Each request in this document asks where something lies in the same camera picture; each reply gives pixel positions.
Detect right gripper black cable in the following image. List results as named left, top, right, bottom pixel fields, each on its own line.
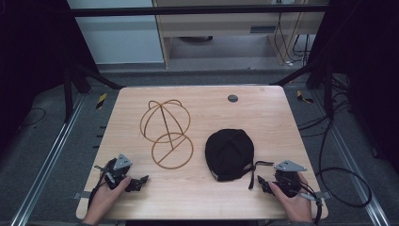
left=277, top=175, right=324, bottom=225

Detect black metal stand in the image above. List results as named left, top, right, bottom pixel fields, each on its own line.
left=60, top=53, right=124, bottom=123
left=277, top=56, right=335, bottom=121

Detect beige wooden desk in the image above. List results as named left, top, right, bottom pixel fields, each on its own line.
left=152, top=0, right=330, bottom=69

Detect yellow black floor tape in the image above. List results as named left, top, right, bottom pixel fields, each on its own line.
left=296, top=89, right=314, bottom=105
left=95, top=92, right=108, bottom=110

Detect black cap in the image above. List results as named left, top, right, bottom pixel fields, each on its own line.
left=204, top=128, right=275, bottom=190

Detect thin black floor cable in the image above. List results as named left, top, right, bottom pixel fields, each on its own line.
left=17, top=107, right=47, bottom=131

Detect person's right hand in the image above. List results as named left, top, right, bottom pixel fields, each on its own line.
left=268, top=171, right=313, bottom=223

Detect hanging desk cables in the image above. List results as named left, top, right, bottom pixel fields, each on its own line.
left=273, top=0, right=311, bottom=68

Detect black horizontal bar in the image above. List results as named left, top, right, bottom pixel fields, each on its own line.
left=62, top=4, right=330, bottom=18

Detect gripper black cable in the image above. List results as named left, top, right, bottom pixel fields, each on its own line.
left=277, top=175, right=324, bottom=225
left=88, top=158, right=118, bottom=210

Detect aluminium floor rail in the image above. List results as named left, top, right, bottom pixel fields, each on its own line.
left=309, top=90, right=391, bottom=226
left=8, top=93, right=88, bottom=226

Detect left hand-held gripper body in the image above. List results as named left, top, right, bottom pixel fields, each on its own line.
left=94, top=153, right=142, bottom=193

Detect gold wire hat stand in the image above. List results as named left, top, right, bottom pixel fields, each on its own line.
left=139, top=99, right=195, bottom=170

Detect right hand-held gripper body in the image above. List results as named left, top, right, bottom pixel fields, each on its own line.
left=263, top=159, right=308, bottom=199

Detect white cabinet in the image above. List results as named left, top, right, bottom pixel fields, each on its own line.
left=66, top=0, right=166, bottom=65

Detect person's left hand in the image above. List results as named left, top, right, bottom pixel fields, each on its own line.
left=82, top=175, right=133, bottom=226

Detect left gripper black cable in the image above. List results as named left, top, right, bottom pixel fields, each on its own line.
left=88, top=158, right=118, bottom=210

